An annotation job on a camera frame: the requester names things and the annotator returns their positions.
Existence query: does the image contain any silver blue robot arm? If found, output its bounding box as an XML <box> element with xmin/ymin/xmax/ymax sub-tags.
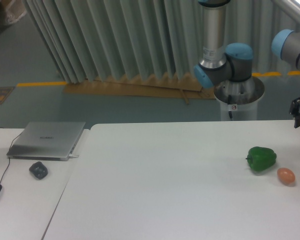
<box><xmin>193</xmin><ymin>0</ymin><xmax>300</xmax><ymax>128</ymax></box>

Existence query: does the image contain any green bell pepper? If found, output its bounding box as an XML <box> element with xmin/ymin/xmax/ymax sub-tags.
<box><xmin>246</xmin><ymin>146</ymin><xmax>277</xmax><ymax>172</ymax></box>

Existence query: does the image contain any brown egg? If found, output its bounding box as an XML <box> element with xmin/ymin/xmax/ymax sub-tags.
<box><xmin>277</xmin><ymin>167</ymin><xmax>296</xmax><ymax>185</ymax></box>

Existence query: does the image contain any brown cardboard sheet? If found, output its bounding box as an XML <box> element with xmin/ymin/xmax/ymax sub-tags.
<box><xmin>63</xmin><ymin>72</ymin><xmax>215</xmax><ymax>105</ymax></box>

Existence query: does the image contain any grey-green folding curtain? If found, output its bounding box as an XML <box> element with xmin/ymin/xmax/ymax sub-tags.
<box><xmin>23</xmin><ymin>0</ymin><xmax>278</xmax><ymax>84</ymax></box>

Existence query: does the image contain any silver closed laptop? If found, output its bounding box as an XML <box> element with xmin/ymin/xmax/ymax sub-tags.
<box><xmin>6</xmin><ymin>121</ymin><xmax>86</xmax><ymax>161</ymax></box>

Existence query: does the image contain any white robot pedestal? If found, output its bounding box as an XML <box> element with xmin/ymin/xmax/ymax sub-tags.
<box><xmin>213</xmin><ymin>76</ymin><xmax>265</xmax><ymax>121</ymax></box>

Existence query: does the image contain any aluminium frame bar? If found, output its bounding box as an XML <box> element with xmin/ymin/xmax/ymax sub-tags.
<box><xmin>276</xmin><ymin>0</ymin><xmax>300</xmax><ymax>24</ymax></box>

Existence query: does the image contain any black mouse cable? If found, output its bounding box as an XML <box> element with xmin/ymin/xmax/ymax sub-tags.
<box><xmin>0</xmin><ymin>127</ymin><xmax>23</xmax><ymax>186</ymax></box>

